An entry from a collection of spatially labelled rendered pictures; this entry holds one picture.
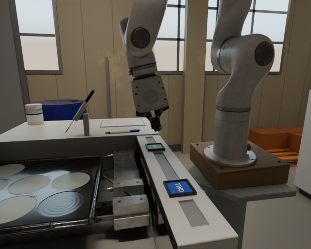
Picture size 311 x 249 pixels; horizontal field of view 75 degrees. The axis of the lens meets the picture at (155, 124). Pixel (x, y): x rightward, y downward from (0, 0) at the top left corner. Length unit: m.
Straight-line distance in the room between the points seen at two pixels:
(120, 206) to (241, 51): 0.52
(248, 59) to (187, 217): 0.46
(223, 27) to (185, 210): 0.58
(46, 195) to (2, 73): 2.85
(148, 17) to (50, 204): 0.49
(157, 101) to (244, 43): 0.29
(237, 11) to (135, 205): 0.62
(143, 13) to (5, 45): 2.91
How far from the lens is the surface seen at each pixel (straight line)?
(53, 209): 0.54
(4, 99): 3.38
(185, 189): 0.44
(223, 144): 0.76
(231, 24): 0.77
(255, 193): 0.76
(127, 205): 0.49
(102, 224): 0.55
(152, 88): 0.60
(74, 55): 3.13
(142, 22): 0.53
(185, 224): 0.36
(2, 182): 0.73
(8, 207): 0.59
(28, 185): 0.67
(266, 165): 0.81
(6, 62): 3.33
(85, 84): 3.10
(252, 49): 0.65
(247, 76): 0.68
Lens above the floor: 1.19
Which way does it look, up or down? 13 degrees down
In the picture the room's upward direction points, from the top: straight up
